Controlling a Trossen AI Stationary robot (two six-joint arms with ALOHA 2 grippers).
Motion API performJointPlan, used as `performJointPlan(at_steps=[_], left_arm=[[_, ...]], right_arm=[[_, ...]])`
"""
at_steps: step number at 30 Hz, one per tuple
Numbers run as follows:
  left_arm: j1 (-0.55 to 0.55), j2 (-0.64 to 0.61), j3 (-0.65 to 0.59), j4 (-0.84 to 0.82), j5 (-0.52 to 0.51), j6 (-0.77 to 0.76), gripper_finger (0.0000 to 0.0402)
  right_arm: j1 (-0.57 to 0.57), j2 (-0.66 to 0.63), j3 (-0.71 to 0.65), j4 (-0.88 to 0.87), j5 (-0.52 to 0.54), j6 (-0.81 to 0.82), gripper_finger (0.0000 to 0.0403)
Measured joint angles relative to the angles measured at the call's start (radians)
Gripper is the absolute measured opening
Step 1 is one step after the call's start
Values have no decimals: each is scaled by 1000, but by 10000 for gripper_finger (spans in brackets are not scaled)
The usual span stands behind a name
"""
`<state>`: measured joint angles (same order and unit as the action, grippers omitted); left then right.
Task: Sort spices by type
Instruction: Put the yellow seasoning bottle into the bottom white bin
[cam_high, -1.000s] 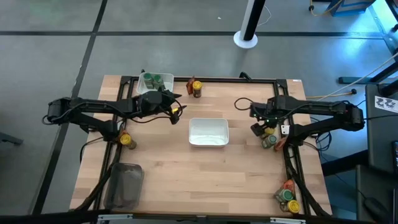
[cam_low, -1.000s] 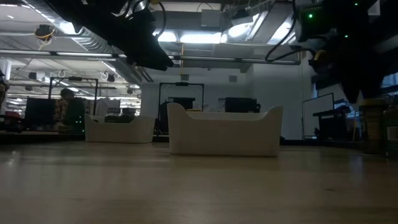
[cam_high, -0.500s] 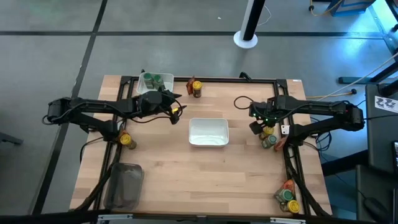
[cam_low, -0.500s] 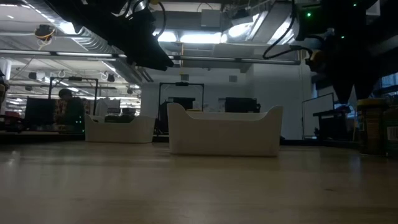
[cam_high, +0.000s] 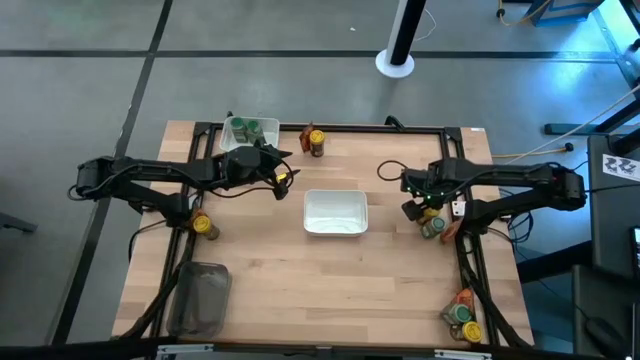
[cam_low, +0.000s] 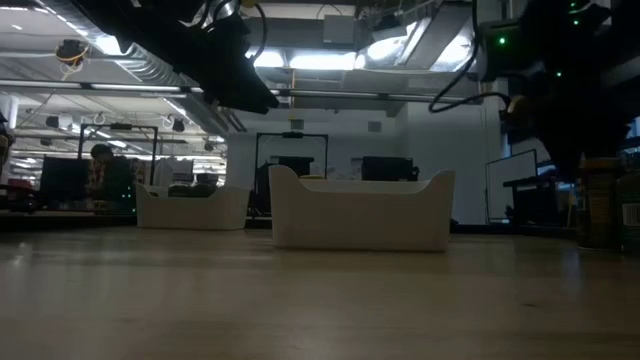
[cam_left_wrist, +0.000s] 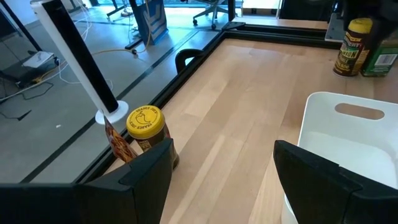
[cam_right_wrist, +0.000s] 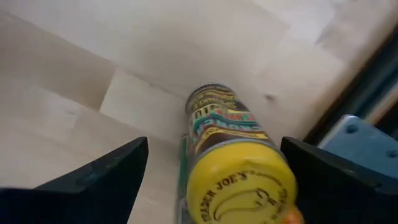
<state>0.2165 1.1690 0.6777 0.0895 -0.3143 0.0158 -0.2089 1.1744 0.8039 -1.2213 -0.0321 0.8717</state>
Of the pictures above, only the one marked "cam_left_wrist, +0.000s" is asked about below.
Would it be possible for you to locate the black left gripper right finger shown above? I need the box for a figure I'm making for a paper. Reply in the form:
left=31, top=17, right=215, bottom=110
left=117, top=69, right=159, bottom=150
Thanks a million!
left=272, top=139, right=398, bottom=224

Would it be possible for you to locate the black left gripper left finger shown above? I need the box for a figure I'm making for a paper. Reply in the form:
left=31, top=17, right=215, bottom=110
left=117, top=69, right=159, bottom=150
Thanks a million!
left=0, top=138, right=174, bottom=224

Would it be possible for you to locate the yellow lid spice jar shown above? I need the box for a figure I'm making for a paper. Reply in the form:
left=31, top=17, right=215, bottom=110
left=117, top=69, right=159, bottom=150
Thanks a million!
left=332, top=17, right=374, bottom=78
left=126, top=105, right=180, bottom=171

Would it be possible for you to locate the white plastic bin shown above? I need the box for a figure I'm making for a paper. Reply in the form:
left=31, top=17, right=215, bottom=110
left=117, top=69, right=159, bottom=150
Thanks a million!
left=280, top=91, right=398, bottom=224

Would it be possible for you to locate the orange spice packet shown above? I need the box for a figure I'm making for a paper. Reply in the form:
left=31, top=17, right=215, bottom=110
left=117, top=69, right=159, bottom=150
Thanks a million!
left=103, top=115, right=139, bottom=165

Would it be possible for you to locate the white flat box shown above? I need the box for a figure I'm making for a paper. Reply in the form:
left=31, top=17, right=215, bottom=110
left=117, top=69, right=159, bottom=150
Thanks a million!
left=21, top=50, right=56, bottom=69

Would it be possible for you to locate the black and white pole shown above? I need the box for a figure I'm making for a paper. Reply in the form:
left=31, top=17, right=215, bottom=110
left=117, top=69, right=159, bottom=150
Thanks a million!
left=30, top=0, right=130, bottom=126

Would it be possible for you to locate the blue board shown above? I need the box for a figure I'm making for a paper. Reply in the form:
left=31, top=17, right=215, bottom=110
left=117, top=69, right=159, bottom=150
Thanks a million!
left=129, top=0, right=169, bottom=47

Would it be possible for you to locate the black office chair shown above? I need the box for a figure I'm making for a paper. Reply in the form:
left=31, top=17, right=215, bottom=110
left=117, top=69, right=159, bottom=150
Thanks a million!
left=192, top=0, right=233, bottom=31

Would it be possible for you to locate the beige cable with black plug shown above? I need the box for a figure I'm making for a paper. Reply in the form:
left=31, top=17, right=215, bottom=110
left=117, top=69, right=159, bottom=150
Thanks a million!
left=30, top=46, right=139, bottom=85

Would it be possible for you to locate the grey metal bracket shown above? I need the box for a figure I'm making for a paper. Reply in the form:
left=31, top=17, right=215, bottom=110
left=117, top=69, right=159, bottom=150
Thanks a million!
left=324, top=12, right=346, bottom=43

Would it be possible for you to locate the black metal table frame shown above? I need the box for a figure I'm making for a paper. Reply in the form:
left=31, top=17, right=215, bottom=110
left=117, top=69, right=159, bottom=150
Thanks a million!
left=20, top=21, right=343, bottom=185

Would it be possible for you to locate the black clamp handle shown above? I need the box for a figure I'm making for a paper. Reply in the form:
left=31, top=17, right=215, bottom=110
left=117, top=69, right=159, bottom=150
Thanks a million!
left=174, top=48, right=205, bottom=75

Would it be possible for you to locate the white floor cable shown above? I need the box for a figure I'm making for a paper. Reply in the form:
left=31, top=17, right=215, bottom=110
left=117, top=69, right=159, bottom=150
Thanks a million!
left=55, top=0, right=114, bottom=91

